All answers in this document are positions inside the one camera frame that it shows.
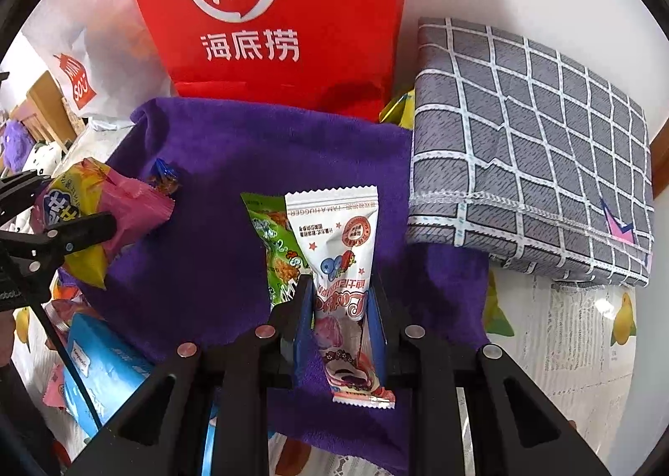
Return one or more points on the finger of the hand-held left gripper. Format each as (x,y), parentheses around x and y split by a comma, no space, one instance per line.
(78,230)
(21,191)

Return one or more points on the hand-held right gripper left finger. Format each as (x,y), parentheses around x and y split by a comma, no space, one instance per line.
(300,329)

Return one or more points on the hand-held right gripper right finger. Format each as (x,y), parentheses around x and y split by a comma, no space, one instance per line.
(373,329)

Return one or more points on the pink yellow snack packet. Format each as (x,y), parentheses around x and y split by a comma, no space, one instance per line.
(120,199)

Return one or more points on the green snack packet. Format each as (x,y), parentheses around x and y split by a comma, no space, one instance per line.
(277,246)

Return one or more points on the long white pink snack packet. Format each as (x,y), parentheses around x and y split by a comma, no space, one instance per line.
(339,230)

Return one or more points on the pink peach print snack packet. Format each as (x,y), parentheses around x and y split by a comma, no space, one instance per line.
(55,387)

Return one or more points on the white spotted plush toy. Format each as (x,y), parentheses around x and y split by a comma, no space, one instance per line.
(44,159)

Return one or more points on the purple plush toy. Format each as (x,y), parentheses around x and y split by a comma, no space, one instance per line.
(15,144)

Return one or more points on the wooden headboard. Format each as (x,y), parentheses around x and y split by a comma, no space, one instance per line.
(47,99)

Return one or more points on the small blue snack packet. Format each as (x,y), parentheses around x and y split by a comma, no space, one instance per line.
(164,178)

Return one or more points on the purple towel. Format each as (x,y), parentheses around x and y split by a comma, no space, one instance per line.
(209,272)

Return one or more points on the blue tissue pack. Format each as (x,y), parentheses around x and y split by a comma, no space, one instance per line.
(99,366)

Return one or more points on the white plastic shopping bag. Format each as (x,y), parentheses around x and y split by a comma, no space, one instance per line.
(115,52)

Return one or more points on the yellow green packet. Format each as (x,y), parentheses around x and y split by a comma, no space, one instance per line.
(397,112)

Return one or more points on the grey checked folded cloth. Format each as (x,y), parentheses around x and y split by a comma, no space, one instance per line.
(522,141)

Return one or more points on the red paper bag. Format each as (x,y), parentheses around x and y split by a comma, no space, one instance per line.
(339,10)

